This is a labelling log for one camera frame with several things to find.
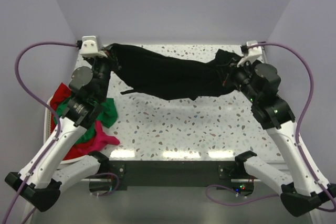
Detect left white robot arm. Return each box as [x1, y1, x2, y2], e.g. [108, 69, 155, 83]
[5, 48, 112, 212]

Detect pink t shirt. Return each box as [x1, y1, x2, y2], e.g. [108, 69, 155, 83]
[91, 121, 120, 152]

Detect green t shirt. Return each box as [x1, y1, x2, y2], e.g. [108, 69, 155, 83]
[50, 96, 118, 145]

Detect red t shirt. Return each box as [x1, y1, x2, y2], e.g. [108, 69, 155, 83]
[50, 83, 94, 161]

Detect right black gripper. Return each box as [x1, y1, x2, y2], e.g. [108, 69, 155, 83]
[216, 56, 259, 103]

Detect black t shirt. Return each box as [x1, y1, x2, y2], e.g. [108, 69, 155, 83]
[108, 44, 241, 100]

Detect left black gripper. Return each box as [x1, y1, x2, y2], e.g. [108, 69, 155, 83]
[83, 44, 122, 100]

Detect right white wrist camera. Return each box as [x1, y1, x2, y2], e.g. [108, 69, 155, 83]
[237, 40, 263, 67]

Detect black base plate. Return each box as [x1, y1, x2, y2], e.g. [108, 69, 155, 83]
[89, 161, 254, 195]

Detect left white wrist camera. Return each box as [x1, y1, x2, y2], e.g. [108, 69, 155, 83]
[79, 36, 107, 58]

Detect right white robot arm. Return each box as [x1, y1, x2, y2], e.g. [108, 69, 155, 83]
[224, 60, 335, 217]

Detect white laundry basket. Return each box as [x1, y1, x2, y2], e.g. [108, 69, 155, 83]
[43, 108, 84, 170]

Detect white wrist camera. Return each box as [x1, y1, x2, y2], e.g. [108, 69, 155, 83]
[237, 40, 263, 67]
[79, 36, 107, 58]

